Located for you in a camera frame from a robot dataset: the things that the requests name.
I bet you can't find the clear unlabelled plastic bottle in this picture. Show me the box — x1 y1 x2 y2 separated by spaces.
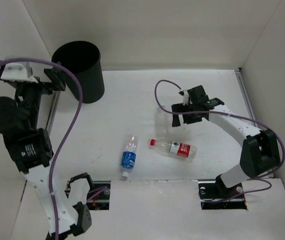
154 106 171 140

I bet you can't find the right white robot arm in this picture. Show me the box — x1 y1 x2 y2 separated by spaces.
171 85 281 199

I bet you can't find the black plastic waste bin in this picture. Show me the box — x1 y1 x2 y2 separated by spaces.
51 40 105 104

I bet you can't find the purple cable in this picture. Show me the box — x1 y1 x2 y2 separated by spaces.
154 79 285 203
0 57 108 240

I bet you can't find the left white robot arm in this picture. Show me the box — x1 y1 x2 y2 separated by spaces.
0 57 95 240

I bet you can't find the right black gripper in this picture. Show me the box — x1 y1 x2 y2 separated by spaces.
171 102 202 128

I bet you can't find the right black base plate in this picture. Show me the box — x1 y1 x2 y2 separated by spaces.
198 180 247 210

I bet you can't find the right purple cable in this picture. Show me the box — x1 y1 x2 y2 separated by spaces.
154 79 285 203

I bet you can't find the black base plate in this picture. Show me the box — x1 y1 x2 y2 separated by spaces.
86 181 111 211
198 180 247 210

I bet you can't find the red-capped red-label bottle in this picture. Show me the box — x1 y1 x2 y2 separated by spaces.
148 138 197 162

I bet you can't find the blue-label clear bottle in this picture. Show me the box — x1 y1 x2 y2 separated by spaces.
120 134 139 179

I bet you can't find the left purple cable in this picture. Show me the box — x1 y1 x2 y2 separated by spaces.
0 57 108 240

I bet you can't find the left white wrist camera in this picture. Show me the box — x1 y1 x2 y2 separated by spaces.
0 62 38 83

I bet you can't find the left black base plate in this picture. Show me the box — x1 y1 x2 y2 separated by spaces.
86 181 111 211

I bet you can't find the right aluminium frame rail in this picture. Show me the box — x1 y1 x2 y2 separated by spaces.
234 68 256 120

